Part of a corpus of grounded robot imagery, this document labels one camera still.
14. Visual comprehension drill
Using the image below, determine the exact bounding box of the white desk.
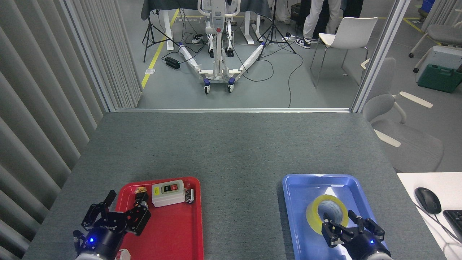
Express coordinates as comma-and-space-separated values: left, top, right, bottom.
397, 172, 462, 260

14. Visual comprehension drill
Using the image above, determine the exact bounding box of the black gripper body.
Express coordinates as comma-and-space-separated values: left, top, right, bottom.
73, 220, 127, 255
341, 234, 388, 259

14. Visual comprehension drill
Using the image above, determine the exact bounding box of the yellow tape roll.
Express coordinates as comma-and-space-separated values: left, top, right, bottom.
306, 194, 349, 236

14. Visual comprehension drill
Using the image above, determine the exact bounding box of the grey office chair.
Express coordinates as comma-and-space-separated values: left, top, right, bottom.
409, 22, 462, 58

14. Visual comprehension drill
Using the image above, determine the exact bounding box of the black keyboard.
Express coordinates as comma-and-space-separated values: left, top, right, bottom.
443, 209, 462, 243

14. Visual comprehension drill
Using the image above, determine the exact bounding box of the silver frame rail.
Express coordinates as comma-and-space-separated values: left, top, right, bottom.
115, 108, 351, 113

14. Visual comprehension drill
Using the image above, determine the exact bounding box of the grey armchair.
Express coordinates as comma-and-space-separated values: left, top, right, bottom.
362, 58, 444, 173

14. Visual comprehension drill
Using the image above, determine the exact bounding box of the long black floor cable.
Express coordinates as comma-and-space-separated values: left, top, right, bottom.
288, 43, 304, 108

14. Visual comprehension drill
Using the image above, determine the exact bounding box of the grey on-off switch box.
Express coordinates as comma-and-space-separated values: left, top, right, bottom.
152, 179, 186, 208

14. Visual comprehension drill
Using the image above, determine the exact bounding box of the black mouse cable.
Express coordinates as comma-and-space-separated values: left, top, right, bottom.
415, 204, 462, 243

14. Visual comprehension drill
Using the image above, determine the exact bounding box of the black tripod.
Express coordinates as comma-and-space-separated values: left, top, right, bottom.
142, 0, 180, 63
257, 0, 296, 60

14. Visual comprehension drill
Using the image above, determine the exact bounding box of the black computer mouse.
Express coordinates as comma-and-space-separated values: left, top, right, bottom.
414, 187, 442, 214

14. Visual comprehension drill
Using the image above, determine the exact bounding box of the blue plastic tray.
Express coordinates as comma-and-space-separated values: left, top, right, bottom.
282, 174, 394, 260

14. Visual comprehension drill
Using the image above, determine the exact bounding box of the white stand on wheels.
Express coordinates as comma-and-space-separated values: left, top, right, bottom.
178, 0, 267, 95

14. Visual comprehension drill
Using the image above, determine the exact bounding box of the green plastic case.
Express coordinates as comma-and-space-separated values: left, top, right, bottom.
417, 64, 462, 94

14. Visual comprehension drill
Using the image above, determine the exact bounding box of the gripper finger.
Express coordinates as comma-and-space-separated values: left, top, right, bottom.
123, 192, 152, 236
321, 213, 349, 248
348, 210, 385, 241
81, 190, 117, 230

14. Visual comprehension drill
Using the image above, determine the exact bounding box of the person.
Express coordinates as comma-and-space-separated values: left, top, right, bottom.
295, 0, 341, 49
275, 0, 292, 25

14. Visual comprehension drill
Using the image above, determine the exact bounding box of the red plastic tray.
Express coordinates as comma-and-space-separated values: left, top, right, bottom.
115, 176, 204, 260

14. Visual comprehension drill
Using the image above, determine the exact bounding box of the white plastic chair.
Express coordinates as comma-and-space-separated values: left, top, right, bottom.
310, 17, 378, 89

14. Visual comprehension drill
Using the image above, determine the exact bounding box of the silver frame post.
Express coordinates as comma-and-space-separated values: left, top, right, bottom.
351, 0, 412, 113
63, 0, 116, 112

